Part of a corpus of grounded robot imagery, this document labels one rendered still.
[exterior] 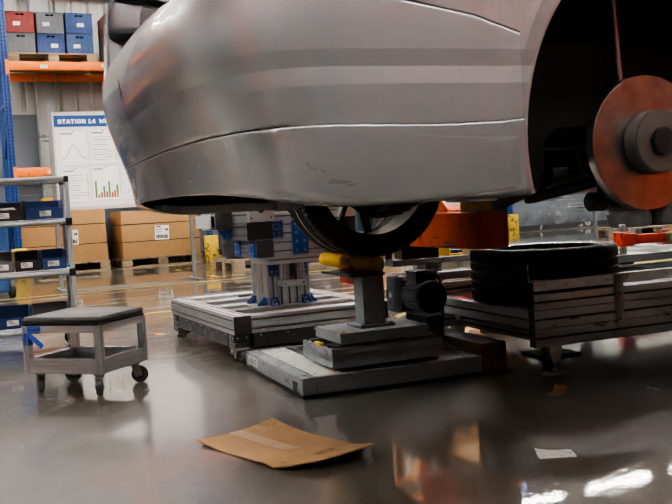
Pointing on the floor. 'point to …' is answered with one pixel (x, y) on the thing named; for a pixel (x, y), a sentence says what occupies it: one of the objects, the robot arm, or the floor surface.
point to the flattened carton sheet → (279, 445)
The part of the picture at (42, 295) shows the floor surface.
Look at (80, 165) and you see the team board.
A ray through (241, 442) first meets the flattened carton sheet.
